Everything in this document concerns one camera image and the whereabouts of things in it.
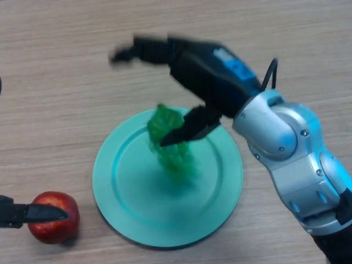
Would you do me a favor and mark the turquoise round plate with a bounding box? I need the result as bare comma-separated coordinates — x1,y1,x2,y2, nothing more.
92,107,244,248

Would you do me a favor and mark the red apple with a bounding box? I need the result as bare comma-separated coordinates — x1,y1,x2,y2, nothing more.
28,191,80,245

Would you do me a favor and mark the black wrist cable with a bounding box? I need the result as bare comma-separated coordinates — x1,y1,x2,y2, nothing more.
260,57,278,91

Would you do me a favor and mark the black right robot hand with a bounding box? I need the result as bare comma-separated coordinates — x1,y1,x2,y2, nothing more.
108,34,262,148

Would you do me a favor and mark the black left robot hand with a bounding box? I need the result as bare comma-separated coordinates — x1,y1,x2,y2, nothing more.
0,76,69,229

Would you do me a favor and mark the green grape bunch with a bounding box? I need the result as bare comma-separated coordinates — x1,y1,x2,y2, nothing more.
146,103,201,185

